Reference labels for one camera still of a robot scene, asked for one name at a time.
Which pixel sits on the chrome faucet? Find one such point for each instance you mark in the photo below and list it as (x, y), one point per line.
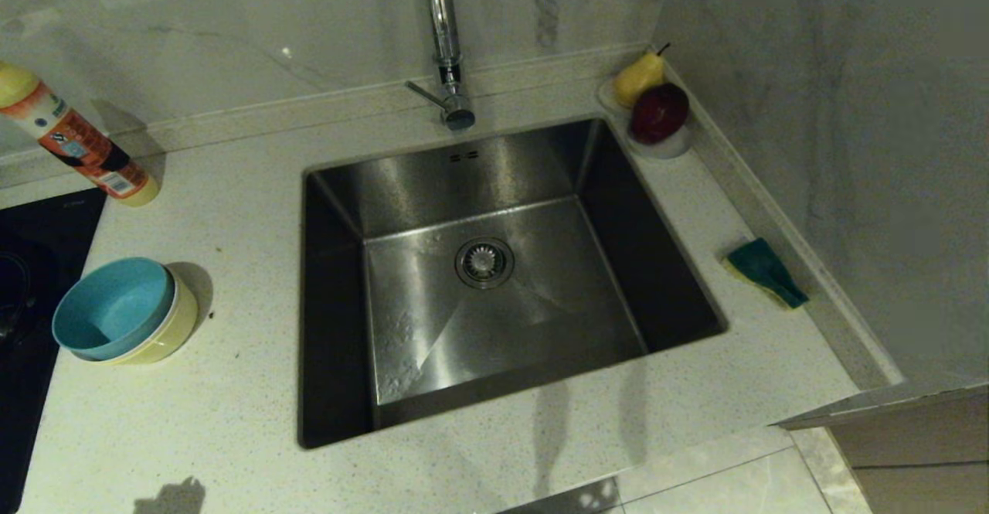
(444, 27)

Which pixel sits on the green and yellow sponge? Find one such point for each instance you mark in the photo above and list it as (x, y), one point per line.
(765, 267)

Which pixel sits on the yellow plastic bowl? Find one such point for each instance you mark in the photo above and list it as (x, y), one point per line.
(181, 328)

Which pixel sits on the pink plastic bowl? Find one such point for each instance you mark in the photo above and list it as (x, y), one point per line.
(171, 317)

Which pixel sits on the blue plastic bowl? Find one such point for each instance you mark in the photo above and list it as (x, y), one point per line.
(112, 309)

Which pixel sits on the orange label detergent bottle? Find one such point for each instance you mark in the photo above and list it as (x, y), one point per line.
(77, 143)

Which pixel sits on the metal sink drain strainer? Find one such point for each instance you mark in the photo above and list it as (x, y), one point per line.
(484, 262)

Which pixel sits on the stainless steel sink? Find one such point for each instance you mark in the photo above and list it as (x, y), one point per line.
(541, 189)

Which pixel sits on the white fruit tray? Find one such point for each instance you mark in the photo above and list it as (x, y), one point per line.
(666, 150)

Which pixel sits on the dark red apple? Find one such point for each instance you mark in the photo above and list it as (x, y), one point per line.
(659, 114)

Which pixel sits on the yellow pear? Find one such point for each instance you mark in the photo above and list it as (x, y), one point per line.
(637, 79)

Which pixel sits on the black induction cooktop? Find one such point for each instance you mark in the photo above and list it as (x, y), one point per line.
(39, 267)

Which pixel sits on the light wooden cabinet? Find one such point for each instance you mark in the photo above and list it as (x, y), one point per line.
(919, 452)

